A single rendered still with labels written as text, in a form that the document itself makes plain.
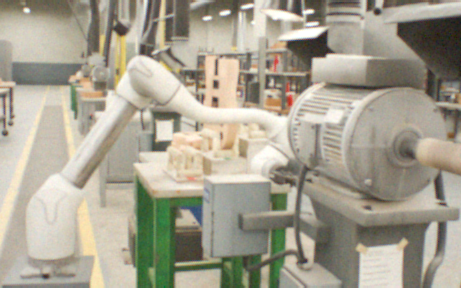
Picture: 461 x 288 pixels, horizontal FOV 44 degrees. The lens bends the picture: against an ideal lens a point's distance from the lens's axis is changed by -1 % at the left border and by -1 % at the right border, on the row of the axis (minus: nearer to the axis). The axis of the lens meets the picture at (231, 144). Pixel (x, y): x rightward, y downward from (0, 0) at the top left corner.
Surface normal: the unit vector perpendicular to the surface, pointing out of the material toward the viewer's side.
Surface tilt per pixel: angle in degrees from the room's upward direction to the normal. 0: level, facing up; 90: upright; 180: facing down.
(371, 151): 91
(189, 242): 90
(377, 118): 85
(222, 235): 90
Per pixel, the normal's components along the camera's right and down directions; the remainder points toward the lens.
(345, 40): 0.29, 0.14
